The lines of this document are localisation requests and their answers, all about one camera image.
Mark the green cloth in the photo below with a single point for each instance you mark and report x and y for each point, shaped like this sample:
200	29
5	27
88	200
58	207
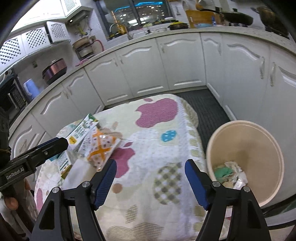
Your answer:
222	172

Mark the black ribbed floor mat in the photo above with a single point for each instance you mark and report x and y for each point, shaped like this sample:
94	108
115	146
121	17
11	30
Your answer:
208	111

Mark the yellow lid black pot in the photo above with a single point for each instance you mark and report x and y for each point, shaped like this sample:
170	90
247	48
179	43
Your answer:
178	25

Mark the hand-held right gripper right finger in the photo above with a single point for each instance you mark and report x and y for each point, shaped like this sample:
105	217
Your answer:
196	185

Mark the white corner wall cabinet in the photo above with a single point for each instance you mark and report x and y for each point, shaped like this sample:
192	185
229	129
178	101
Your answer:
71	7

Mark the orange patterned clear packet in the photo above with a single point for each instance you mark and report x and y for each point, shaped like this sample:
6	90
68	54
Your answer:
101	148

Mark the green white milk carton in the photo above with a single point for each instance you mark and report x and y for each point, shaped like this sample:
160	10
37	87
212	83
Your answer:
81	132

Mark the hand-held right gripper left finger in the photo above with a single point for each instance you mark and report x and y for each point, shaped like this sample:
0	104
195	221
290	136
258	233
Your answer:
105	183

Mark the white base cabinets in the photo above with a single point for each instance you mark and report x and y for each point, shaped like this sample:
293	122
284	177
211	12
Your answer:
185	64

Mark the metal pot rack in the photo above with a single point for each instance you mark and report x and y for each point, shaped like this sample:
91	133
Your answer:
85	52

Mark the printed blanket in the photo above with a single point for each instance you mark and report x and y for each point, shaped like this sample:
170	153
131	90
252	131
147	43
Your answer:
150	143

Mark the black microwave oven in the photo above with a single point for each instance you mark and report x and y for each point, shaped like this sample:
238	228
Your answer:
16	99

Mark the maroon rice cooker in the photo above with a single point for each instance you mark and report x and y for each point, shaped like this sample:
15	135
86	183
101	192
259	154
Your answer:
55	70

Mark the blue kettle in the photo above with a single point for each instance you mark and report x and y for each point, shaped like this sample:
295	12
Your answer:
32	89

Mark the white printed box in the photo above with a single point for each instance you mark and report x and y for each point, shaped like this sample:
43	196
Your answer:
63	164

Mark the white foam block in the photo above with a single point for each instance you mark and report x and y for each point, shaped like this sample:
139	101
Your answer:
77	173

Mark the blue bowl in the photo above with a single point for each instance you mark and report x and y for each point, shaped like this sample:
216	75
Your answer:
203	24

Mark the gas stove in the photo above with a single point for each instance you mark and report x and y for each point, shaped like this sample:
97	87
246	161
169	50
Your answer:
277	31

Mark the white lattice wall cabinets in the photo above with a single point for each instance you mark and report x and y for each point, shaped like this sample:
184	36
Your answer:
34	39

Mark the pink cloth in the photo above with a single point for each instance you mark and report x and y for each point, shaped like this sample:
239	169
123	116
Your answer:
82	62

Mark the kitchen window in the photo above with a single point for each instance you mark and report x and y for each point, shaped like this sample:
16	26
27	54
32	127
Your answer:
138	16

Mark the white paper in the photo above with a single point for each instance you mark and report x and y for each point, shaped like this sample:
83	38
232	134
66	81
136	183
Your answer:
234	169

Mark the brown paper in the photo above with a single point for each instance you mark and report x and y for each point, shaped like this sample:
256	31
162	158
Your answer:
227	184

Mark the white water heater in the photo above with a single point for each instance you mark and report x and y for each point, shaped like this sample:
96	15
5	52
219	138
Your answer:
78	19

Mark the beige plastic bin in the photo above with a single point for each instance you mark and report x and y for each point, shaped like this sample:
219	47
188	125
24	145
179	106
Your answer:
254	148

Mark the black wok with lid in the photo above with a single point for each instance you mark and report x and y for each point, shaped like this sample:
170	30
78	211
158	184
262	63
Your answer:
235	17

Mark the wooden cutting board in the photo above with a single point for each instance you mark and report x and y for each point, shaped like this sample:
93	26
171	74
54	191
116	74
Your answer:
200	17

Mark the bronze stock pot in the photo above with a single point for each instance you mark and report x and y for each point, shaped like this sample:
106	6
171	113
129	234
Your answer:
266	16

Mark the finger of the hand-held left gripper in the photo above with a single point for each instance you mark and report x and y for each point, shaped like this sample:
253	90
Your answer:
53	148

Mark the chrome sink faucet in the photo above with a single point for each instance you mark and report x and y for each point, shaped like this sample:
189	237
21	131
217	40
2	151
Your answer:
130	34

